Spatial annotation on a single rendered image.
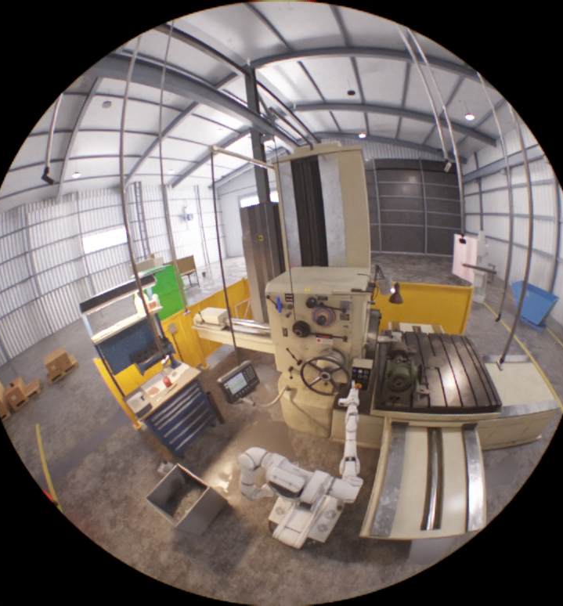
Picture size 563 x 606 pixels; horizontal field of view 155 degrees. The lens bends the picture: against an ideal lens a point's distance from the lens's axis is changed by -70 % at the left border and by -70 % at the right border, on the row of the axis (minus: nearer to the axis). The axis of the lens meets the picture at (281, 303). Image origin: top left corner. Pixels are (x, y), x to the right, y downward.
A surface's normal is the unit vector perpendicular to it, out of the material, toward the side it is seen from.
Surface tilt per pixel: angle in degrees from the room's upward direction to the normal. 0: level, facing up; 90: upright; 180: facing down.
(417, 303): 90
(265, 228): 90
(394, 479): 0
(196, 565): 0
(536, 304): 90
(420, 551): 0
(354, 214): 90
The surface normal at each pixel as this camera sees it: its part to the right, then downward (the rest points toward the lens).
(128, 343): 0.87, 0.08
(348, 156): -0.42, 0.37
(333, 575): -0.11, -0.92
